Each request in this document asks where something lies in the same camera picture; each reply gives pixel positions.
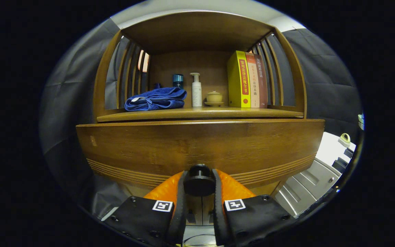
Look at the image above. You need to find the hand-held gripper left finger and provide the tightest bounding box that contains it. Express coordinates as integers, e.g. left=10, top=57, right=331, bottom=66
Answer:
left=102, top=170, right=188, bottom=247

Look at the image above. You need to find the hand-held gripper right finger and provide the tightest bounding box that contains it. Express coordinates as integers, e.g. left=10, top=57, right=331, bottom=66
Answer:
left=212, top=169, right=299, bottom=247

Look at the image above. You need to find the wooden drawer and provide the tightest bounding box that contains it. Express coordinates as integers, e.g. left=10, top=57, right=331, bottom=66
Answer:
left=76, top=118, right=325, bottom=199

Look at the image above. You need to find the wooden cabinet door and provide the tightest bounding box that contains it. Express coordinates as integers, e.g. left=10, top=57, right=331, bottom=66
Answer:
left=188, top=196, right=202, bottom=225
left=202, top=196, right=214, bottom=225

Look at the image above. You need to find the wooden countertop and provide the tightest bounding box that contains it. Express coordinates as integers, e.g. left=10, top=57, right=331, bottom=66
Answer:
left=96, top=106, right=304, bottom=123

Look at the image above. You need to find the wooden cabinet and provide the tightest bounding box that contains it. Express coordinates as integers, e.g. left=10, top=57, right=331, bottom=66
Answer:
left=93, top=11, right=308, bottom=227

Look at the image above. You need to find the white side table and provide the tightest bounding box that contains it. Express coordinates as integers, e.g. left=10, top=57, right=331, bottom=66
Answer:
left=275, top=132, right=357, bottom=216

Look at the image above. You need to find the beige lidded teacup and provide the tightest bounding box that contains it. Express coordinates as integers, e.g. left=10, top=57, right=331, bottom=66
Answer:
left=204, top=91, right=225, bottom=107

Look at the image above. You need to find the blue towel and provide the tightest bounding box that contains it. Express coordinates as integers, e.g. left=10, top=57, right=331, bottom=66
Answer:
left=124, top=87, right=188, bottom=112

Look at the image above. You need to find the white pump bottle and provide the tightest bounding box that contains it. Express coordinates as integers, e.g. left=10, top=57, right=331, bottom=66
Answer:
left=190, top=72, right=203, bottom=107

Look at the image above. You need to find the black rectangular block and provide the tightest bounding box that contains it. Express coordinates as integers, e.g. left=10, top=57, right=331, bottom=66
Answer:
left=332, top=160, right=347, bottom=174

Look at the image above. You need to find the yellow book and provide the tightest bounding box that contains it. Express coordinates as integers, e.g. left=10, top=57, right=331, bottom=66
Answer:
left=227, top=50, right=251, bottom=108

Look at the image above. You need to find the orange book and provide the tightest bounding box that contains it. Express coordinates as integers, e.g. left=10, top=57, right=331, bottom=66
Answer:
left=246, top=52, right=260, bottom=108

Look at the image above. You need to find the brown book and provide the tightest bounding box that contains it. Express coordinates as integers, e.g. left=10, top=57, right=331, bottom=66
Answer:
left=254, top=55, right=268, bottom=108

